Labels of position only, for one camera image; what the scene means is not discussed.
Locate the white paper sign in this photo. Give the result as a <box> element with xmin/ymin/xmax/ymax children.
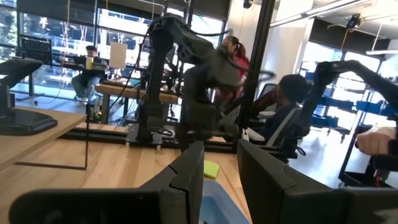
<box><xmin>108</xmin><ymin>41</ymin><xmax>128</xmax><ymax>70</ymax></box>

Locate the person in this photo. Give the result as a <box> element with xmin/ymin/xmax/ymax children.
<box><xmin>70</xmin><ymin>45</ymin><xmax>109</xmax><ymax>101</ymax></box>
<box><xmin>217</xmin><ymin>35</ymin><xmax>251</xmax><ymax>100</ymax></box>
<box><xmin>248</xmin><ymin>73</ymin><xmax>313</xmax><ymax>142</ymax></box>

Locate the yellow sticky note pad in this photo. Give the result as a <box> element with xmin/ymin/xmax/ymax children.
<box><xmin>203</xmin><ymin>159</ymin><xmax>221</xmax><ymax>180</ymax></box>

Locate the person's hand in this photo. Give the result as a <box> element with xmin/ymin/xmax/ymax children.
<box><xmin>355</xmin><ymin>126</ymin><xmax>398</xmax><ymax>156</ymax></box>

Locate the blue plastic pencil box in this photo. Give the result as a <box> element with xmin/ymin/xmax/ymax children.
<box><xmin>198</xmin><ymin>179</ymin><xmax>251</xmax><ymax>224</ymax></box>

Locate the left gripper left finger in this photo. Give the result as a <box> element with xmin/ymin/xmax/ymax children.
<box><xmin>9</xmin><ymin>141</ymin><xmax>205</xmax><ymax>224</ymax></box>

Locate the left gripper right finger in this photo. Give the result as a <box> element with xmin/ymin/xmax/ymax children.
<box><xmin>236</xmin><ymin>138</ymin><xmax>398</xmax><ymax>224</ymax></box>

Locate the wooden background desk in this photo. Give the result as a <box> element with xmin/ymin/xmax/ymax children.
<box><xmin>94</xmin><ymin>81</ymin><xmax>180</xmax><ymax>124</ymax></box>

